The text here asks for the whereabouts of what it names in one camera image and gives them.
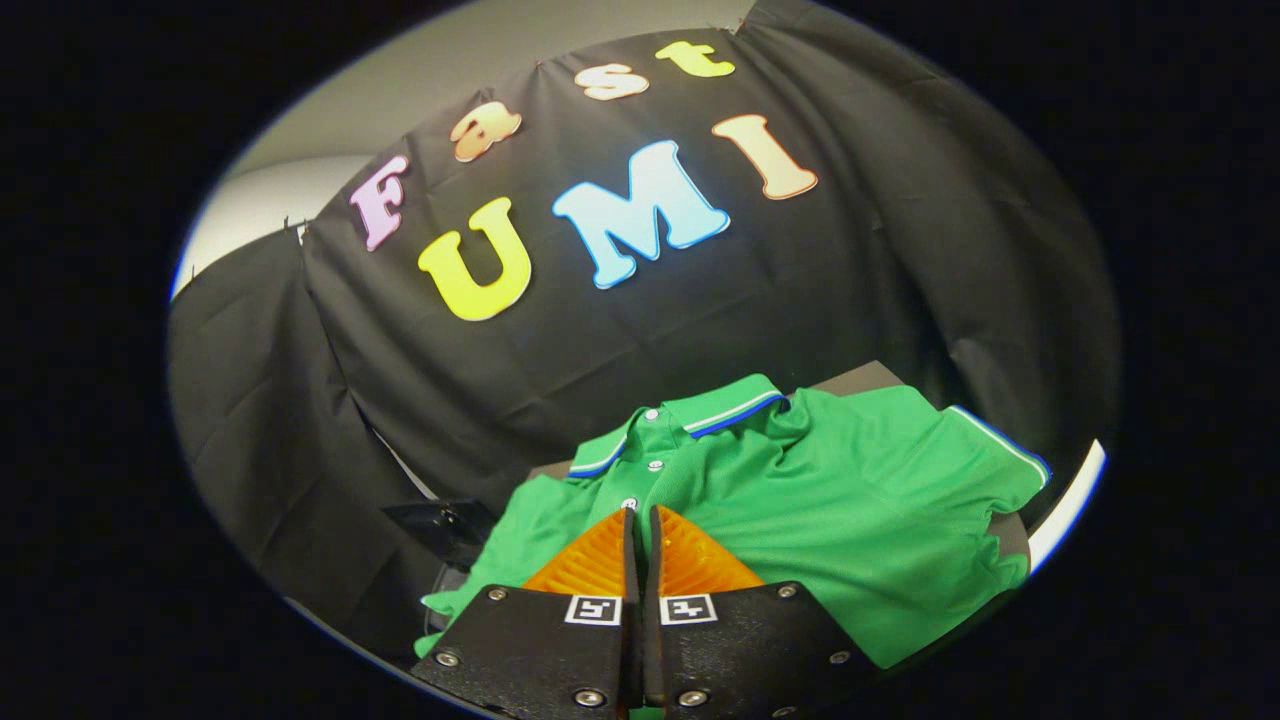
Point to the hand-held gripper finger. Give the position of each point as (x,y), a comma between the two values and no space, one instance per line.
(632,640)
(653,640)

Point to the green polo shirt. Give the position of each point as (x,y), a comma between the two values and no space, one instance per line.
(850,500)

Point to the black backdrop cloth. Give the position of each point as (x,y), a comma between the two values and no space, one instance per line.
(600,350)

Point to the beige cabinet with dark top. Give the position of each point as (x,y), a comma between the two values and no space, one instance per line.
(860,378)

